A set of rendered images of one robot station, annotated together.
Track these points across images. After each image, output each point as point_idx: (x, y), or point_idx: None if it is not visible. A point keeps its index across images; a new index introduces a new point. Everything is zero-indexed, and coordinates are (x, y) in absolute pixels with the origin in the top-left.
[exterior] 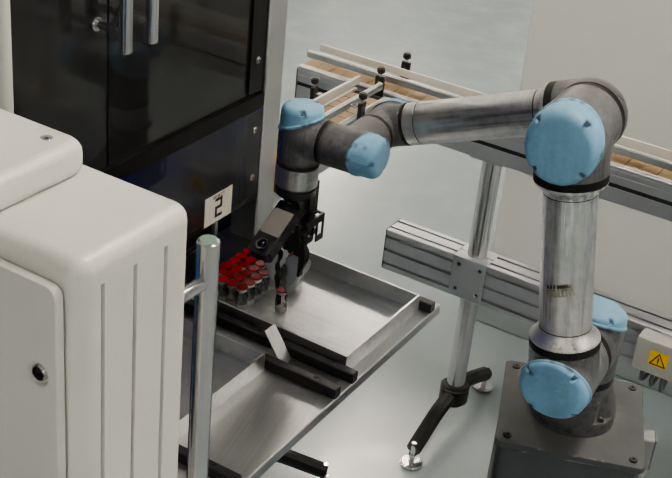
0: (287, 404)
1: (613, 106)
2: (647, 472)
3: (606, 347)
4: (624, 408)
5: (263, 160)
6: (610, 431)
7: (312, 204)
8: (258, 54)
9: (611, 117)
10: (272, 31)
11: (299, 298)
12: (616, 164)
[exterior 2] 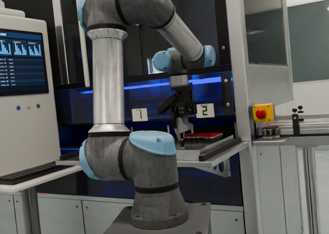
0: None
1: None
2: None
3: (120, 149)
4: (170, 232)
5: (236, 98)
6: (140, 229)
7: (185, 97)
8: (223, 45)
9: None
10: (230, 35)
11: (194, 149)
12: None
